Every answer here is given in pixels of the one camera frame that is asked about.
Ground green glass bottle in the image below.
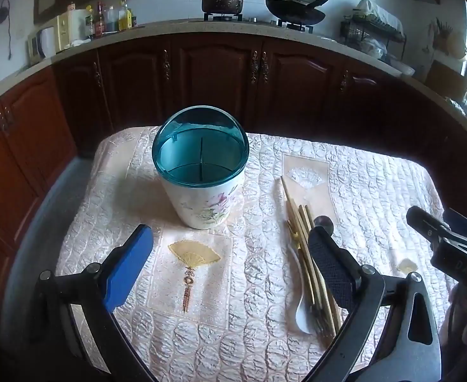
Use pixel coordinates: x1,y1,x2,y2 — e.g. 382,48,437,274
85,6,96,39

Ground clear plastic bottle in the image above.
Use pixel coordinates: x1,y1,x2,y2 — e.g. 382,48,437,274
104,6,120,32

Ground wooden chopstick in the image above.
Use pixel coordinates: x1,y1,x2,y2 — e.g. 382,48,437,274
289,198,330,336
280,176,318,316
304,205,343,328
298,206,336,334

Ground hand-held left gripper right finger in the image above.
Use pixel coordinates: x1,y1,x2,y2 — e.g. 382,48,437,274
305,227,443,382

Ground wooden cutting board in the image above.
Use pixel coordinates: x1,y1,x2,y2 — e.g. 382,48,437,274
426,60,467,100

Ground cream quilted tablecloth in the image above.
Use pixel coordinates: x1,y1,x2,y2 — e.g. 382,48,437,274
54,125,457,382

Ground black dish rack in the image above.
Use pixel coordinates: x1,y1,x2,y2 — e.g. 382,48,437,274
340,0,407,58

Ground dark hanging ladle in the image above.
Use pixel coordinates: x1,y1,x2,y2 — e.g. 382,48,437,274
0,0,12,58

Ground dark metal spoon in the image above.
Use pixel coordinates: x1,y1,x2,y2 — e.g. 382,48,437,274
314,215,334,235

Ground gas stove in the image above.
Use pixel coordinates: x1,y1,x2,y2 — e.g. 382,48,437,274
202,12,316,33

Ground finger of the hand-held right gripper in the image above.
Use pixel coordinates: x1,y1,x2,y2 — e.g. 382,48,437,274
442,208,467,247
406,206,453,244

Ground white plastic spoon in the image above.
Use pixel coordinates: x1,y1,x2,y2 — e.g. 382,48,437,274
294,247,317,335

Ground white electric kettle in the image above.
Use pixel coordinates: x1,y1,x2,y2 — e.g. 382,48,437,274
38,26,57,58

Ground black wok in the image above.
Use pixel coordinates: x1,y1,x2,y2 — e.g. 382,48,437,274
264,0,329,25

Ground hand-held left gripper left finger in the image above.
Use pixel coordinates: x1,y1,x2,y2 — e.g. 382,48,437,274
29,225,158,382

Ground grey stone countertop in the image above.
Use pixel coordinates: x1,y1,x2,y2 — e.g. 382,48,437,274
0,19,467,144

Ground yellow oil bottle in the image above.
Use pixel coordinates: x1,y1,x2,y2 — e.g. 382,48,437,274
118,0,133,30

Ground brown wooden base cabinets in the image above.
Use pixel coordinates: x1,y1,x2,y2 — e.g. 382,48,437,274
0,34,467,247

